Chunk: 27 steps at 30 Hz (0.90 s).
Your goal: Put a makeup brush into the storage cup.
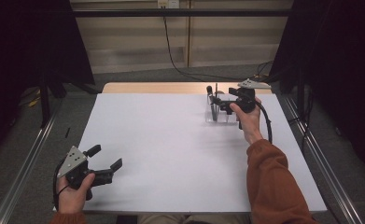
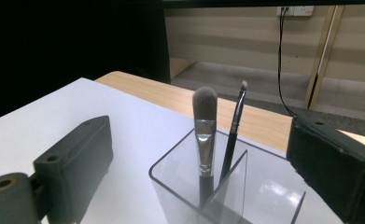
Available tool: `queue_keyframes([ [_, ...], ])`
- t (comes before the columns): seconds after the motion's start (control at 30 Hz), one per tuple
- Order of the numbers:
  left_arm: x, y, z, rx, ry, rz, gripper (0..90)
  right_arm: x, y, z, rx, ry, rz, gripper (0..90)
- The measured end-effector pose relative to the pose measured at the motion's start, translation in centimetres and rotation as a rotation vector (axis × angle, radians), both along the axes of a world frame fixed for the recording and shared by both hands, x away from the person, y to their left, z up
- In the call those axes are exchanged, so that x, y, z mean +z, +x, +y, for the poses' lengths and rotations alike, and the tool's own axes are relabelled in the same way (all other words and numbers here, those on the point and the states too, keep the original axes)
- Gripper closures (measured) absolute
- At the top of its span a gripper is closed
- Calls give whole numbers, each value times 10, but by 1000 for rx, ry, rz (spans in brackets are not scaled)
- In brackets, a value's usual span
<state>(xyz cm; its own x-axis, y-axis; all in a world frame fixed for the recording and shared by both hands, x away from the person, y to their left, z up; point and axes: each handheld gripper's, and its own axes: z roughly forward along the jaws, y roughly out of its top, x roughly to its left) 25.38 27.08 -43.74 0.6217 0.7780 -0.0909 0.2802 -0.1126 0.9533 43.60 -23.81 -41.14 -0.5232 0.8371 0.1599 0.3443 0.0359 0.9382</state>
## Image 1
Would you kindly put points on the thin black brush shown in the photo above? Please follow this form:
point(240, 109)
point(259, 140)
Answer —
point(216, 88)

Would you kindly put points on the person's left hand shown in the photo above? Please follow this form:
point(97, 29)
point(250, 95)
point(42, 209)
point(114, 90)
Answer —
point(71, 200)

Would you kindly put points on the black curtain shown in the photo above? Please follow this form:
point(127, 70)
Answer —
point(342, 62)
point(15, 46)

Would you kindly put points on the small black stick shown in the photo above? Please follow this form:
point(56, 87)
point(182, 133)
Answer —
point(67, 132)

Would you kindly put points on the person's right hand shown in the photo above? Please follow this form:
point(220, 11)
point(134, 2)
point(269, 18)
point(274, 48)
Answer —
point(251, 124)

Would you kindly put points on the aluminium rail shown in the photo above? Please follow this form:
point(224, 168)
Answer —
point(26, 168)
point(342, 196)

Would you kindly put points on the black stand post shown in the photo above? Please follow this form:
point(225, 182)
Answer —
point(301, 93)
point(44, 102)

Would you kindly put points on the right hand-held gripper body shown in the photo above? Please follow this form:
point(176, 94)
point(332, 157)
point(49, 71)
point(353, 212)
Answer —
point(247, 101)

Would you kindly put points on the white table mat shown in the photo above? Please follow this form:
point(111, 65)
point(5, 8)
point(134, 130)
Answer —
point(171, 180)

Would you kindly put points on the clear plastic organizer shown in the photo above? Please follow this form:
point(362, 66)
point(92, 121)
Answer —
point(225, 118)

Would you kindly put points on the black horizontal frame bar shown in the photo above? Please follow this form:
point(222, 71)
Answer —
point(171, 13)

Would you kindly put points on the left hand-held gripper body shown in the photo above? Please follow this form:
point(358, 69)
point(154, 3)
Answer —
point(72, 161)

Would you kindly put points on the white wall socket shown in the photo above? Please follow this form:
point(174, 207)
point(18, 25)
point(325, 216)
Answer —
point(168, 3)

